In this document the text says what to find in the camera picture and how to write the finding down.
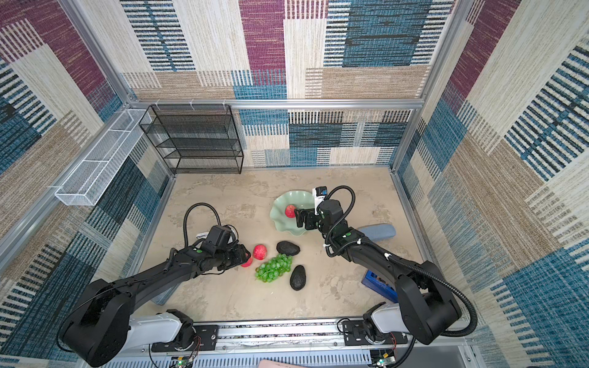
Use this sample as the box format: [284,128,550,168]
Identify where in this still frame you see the white wire mesh basket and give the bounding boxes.
[55,109,146,206]

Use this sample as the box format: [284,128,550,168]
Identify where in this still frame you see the blue-grey oblong case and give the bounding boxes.
[359,223,397,242]

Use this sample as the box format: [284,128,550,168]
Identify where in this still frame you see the red fake fruit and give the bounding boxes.
[242,257,254,268]

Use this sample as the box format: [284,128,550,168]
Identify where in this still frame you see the green scalloped fruit bowl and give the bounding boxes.
[270,188,325,236]

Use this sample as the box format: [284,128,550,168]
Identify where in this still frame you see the blue plastic crate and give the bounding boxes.
[361,270,398,303]

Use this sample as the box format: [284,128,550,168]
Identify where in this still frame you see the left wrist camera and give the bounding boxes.
[200,225,233,255]

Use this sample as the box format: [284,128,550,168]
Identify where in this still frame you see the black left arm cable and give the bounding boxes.
[183,201,222,249]

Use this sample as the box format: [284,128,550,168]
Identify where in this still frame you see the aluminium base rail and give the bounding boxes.
[114,316,461,368]

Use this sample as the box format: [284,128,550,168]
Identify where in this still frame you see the red fake peach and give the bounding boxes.
[252,244,268,261]

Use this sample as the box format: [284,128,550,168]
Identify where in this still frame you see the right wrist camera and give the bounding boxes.
[311,186,328,215]

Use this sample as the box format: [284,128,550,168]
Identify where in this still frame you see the red fake apple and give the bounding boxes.
[285,205,297,219]

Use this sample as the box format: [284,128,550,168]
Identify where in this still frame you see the black wire mesh shelf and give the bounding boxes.
[139,104,244,174]

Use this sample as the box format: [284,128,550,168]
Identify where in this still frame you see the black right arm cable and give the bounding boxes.
[321,185,357,245]

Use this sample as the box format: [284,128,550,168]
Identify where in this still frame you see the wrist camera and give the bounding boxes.
[311,186,328,215]
[200,225,233,255]

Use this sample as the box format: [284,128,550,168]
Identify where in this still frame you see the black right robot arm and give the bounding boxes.
[294,199,477,345]

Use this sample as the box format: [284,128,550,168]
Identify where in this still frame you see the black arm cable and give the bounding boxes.
[321,185,357,245]
[183,201,222,249]

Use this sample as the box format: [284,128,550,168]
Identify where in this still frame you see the grey flat box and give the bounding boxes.
[151,285,179,306]

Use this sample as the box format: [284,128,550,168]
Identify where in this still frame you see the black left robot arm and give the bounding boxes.
[57,244,251,367]

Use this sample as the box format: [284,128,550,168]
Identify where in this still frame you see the green fake grape bunch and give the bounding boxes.
[255,254,293,283]

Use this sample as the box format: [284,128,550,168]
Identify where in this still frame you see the dark fake avocado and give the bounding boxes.
[276,241,301,256]
[289,265,307,291]

